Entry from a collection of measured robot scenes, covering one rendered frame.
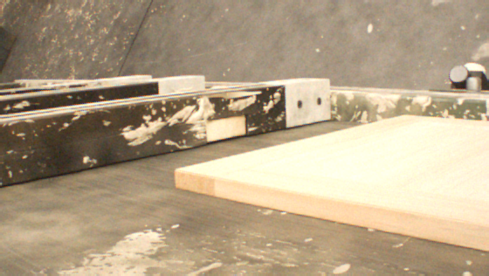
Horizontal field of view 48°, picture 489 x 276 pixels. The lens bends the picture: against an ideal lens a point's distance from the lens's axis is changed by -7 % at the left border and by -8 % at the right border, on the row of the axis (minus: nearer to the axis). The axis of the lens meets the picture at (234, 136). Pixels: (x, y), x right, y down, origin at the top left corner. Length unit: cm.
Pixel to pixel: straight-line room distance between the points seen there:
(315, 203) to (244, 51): 218
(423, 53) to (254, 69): 79
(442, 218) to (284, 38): 214
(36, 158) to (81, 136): 6
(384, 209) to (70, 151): 38
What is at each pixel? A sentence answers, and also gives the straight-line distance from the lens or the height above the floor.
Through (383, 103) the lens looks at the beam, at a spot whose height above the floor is 90.
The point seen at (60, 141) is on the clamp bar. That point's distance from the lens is 67.
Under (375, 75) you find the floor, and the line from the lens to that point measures 217.
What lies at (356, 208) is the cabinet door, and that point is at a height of 131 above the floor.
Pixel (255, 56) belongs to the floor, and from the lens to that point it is 256.
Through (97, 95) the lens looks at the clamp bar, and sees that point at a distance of 107.
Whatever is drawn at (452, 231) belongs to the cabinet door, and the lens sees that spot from 41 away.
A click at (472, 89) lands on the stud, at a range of 96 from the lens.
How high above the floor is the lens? 168
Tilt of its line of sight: 44 degrees down
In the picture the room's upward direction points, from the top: 58 degrees counter-clockwise
